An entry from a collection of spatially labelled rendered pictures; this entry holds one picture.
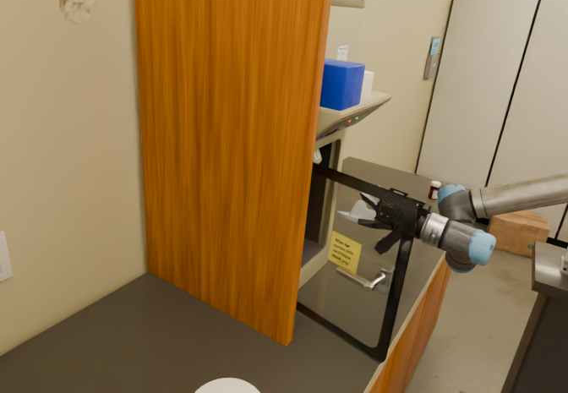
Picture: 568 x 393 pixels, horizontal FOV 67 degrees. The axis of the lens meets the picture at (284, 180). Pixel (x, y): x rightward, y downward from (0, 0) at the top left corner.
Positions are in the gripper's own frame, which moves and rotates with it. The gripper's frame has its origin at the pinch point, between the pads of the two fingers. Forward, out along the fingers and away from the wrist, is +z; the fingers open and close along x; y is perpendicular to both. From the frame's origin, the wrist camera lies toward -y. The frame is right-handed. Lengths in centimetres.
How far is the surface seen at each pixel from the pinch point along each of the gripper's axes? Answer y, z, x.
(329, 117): 26.1, 2.4, 17.6
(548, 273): -25, -55, -56
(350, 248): 0.5, -9.6, 20.3
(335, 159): 4.8, 12.2, -14.2
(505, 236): -107, -46, -255
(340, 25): 42.7, 12.6, -1.1
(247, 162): 13.3, 16.2, 25.5
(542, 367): -61, -66, -55
